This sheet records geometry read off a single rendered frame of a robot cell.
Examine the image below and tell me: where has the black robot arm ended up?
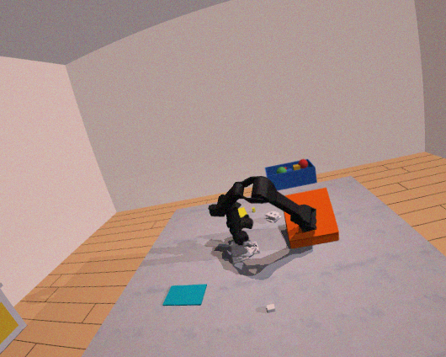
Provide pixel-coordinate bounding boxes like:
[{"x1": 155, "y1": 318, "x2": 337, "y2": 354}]
[{"x1": 208, "y1": 176, "x2": 317, "y2": 232}]

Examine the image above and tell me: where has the teal flat plate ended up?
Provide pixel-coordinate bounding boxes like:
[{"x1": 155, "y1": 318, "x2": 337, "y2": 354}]
[{"x1": 162, "y1": 284, "x2": 207, "y2": 306}]

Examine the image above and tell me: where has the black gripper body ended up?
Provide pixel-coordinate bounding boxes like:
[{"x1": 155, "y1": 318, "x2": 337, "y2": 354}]
[{"x1": 226, "y1": 215, "x2": 248, "y2": 243}]

